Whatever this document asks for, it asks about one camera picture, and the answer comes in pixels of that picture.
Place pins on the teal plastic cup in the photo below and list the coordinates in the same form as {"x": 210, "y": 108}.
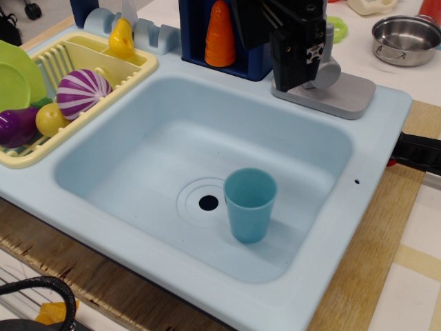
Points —
{"x": 250, "y": 195}

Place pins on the cream plastic toy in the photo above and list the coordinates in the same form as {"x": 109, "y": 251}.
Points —
{"x": 368, "y": 7}

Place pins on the light blue toy sink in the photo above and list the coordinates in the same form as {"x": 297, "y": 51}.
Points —
{"x": 142, "y": 184}

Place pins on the red plastic object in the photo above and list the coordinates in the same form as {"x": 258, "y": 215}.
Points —
{"x": 431, "y": 9}

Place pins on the green plastic ring toy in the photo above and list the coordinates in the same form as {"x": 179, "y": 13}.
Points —
{"x": 340, "y": 28}

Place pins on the stainless steel pot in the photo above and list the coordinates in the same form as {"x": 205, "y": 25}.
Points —
{"x": 406, "y": 41}

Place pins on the orange toy carrot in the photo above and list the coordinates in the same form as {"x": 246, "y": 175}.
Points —
{"x": 220, "y": 49}

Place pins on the green plastic plate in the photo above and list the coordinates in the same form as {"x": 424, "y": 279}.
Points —
{"x": 21, "y": 79}

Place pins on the orange chip piece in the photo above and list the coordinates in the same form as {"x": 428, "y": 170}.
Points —
{"x": 51, "y": 313}

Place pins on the yellow toy pear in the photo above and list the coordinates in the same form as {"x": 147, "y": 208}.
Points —
{"x": 121, "y": 41}

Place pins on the wooden board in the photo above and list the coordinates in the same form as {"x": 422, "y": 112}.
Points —
{"x": 388, "y": 279}

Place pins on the grey toy faucet lever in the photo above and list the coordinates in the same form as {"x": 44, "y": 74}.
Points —
{"x": 332, "y": 91}

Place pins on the purple toy eggplant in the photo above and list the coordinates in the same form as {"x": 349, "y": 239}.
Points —
{"x": 19, "y": 126}

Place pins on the yellow toy lemon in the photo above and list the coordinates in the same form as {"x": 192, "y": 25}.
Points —
{"x": 49, "y": 120}

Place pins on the yellow dish drying rack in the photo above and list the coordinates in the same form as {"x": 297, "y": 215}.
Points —
{"x": 48, "y": 96}

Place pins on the light blue plate holder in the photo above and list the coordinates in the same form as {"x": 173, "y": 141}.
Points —
{"x": 147, "y": 36}

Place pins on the dark blue utensil holder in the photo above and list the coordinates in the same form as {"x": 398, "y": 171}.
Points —
{"x": 252, "y": 64}

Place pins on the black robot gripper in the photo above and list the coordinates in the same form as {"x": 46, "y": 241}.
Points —
{"x": 297, "y": 34}

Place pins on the purple striped toy onion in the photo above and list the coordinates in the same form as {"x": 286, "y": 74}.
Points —
{"x": 80, "y": 90}

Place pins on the black clamp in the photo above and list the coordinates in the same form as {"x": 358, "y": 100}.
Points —
{"x": 419, "y": 153}

